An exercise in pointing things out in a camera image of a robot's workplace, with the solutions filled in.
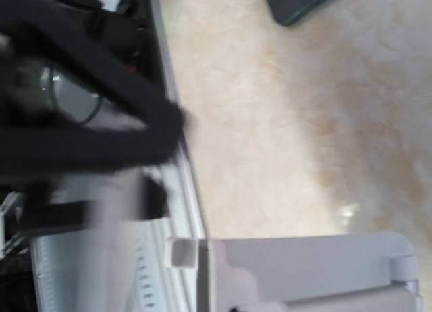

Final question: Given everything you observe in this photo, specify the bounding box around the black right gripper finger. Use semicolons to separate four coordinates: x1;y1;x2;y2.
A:
0;0;190;225

